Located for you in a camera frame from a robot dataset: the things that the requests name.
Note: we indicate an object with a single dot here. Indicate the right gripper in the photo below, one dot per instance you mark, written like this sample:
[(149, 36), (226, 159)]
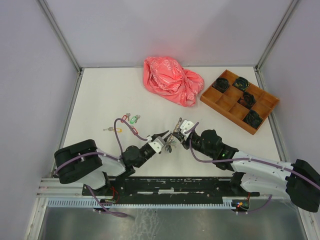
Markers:
[(184, 141)]

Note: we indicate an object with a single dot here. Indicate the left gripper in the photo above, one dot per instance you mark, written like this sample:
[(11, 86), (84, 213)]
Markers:
[(160, 134)]

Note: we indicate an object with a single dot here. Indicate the metal keyring with keys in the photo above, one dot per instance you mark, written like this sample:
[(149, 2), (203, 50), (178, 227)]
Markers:
[(169, 140)]

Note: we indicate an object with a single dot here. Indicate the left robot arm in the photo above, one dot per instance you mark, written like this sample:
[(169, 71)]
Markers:
[(87, 164)]

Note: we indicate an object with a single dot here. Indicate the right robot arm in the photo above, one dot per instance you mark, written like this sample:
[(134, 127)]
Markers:
[(299, 181)]

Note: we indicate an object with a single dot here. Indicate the key with red tag lower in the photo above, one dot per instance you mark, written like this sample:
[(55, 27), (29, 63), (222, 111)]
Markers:
[(132, 129)]

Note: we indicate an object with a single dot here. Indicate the key with red tag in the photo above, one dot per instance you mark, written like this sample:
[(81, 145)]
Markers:
[(126, 117), (132, 129)]

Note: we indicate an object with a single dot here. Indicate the key with green tag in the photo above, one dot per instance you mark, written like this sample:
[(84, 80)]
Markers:
[(134, 119)]

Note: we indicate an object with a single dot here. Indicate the key with yellow tag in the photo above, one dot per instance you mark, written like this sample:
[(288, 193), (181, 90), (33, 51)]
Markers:
[(112, 129)]

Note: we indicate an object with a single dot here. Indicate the pink crumpled cloth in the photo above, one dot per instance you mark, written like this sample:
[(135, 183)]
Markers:
[(165, 77)]

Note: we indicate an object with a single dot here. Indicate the black roll top left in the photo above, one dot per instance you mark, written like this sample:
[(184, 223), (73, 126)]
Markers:
[(221, 84)]

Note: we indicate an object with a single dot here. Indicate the black roll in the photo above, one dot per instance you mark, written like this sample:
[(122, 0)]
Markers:
[(253, 119), (247, 100), (221, 84), (241, 83)]

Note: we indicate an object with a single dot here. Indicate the wooden compartment tray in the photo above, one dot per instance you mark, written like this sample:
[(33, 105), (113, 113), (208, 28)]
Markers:
[(226, 103)]

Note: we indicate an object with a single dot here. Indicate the black roll bottom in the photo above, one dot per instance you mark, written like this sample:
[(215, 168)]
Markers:
[(253, 119)]

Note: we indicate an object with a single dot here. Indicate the black roll middle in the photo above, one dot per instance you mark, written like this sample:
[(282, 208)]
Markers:
[(247, 100)]

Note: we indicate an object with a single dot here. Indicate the black roll top right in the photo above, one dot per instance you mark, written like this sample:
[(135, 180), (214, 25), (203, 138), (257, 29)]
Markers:
[(241, 83)]

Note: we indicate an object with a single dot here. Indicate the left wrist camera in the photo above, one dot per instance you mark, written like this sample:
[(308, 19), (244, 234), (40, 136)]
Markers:
[(157, 144)]

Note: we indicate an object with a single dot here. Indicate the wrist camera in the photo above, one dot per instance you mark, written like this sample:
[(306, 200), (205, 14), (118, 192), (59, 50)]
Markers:
[(185, 127), (157, 144)]

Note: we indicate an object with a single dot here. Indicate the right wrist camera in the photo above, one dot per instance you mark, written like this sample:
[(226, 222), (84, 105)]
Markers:
[(185, 127)]

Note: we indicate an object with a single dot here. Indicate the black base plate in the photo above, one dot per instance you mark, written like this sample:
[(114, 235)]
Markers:
[(172, 190)]

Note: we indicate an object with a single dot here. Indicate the aluminium frame rail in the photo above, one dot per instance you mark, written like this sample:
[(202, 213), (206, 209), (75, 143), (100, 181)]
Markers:
[(51, 187)]

